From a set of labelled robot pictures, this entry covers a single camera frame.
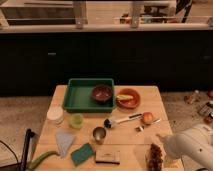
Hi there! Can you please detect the dark red bowl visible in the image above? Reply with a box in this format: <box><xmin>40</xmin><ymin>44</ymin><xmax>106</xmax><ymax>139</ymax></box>
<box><xmin>91</xmin><ymin>84</ymin><xmax>113</xmax><ymax>103</ymax></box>

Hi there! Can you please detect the brown cardboard box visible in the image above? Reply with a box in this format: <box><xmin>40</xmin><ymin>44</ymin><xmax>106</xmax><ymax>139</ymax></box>
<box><xmin>95</xmin><ymin>150</ymin><xmax>120</xmax><ymax>165</ymax></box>

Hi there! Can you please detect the white lidded container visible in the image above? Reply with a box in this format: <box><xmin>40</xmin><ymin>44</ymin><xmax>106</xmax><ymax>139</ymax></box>
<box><xmin>47</xmin><ymin>106</ymin><xmax>64</xmax><ymax>124</ymax></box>

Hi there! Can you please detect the small metal clip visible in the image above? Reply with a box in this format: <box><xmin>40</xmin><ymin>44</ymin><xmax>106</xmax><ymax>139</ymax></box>
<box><xmin>135</xmin><ymin>126</ymin><xmax>144</xmax><ymax>132</ymax></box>

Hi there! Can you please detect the black cable left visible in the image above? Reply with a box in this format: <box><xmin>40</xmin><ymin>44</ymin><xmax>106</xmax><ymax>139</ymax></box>
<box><xmin>0</xmin><ymin>139</ymin><xmax>22</xmax><ymax>171</ymax></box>

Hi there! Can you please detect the black and white brush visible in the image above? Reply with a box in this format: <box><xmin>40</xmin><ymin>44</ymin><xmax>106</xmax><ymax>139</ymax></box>
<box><xmin>104</xmin><ymin>113</ymin><xmax>142</xmax><ymax>128</ymax></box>

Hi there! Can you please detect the light green paper cup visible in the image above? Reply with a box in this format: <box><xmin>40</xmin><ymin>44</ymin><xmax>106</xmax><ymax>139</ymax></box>
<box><xmin>69</xmin><ymin>113</ymin><xmax>83</xmax><ymax>129</ymax></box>

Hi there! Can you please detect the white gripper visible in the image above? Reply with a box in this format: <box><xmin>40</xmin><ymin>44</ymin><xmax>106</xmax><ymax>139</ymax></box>
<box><xmin>157</xmin><ymin>134</ymin><xmax>176</xmax><ymax>157</ymax></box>

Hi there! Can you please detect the teal green sponge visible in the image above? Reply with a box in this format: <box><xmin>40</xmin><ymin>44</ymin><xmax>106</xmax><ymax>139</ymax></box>
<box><xmin>71</xmin><ymin>143</ymin><xmax>94</xmax><ymax>166</ymax></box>

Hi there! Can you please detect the green plastic tray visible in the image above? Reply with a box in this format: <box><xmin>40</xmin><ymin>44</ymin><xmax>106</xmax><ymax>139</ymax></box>
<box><xmin>62</xmin><ymin>78</ymin><xmax>115</xmax><ymax>113</ymax></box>

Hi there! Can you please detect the light blue cloth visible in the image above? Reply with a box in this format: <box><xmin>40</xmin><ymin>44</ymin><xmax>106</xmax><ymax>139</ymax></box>
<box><xmin>55</xmin><ymin>129</ymin><xmax>75</xmax><ymax>157</ymax></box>

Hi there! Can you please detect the green cucumber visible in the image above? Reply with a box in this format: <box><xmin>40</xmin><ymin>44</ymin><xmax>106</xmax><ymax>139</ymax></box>
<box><xmin>28</xmin><ymin>151</ymin><xmax>59</xmax><ymax>171</ymax></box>

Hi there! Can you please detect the small metal cup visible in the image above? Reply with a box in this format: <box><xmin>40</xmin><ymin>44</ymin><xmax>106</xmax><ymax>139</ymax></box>
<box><xmin>93</xmin><ymin>127</ymin><xmax>106</xmax><ymax>144</ymax></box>

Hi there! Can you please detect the orange plate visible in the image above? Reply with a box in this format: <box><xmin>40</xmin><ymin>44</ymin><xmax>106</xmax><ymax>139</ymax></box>
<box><xmin>116</xmin><ymin>88</ymin><xmax>140</xmax><ymax>109</ymax></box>

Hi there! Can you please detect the yellow banana piece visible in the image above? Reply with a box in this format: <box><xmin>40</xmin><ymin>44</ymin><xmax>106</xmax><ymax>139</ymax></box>
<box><xmin>116</xmin><ymin>94</ymin><xmax>134</xmax><ymax>101</ymax></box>

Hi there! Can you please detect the red yellow apple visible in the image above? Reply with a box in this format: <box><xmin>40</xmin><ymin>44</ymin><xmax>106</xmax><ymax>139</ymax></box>
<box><xmin>141</xmin><ymin>112</ymin><xmax>154</xmax><ymax>124</ymax></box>

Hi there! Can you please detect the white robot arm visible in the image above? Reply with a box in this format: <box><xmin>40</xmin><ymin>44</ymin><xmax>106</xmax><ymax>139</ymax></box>
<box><xmin>158</xmin><ymin>124</ymin><xmax>213</xmax><ymax>171</ymax></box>

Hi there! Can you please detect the black stand pole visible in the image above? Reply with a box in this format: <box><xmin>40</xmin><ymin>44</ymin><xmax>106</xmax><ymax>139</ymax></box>
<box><xmin>20</xmin><ymin>129</ymin><xmax>35</xmax><ymax>171</ymax></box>

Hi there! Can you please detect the dark red grape bunch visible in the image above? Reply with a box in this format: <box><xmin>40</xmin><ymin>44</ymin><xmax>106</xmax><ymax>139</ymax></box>
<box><xmin>148</xmin><ymin>143</ymin><xmax>163</xmax><ymax>171</ymax></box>

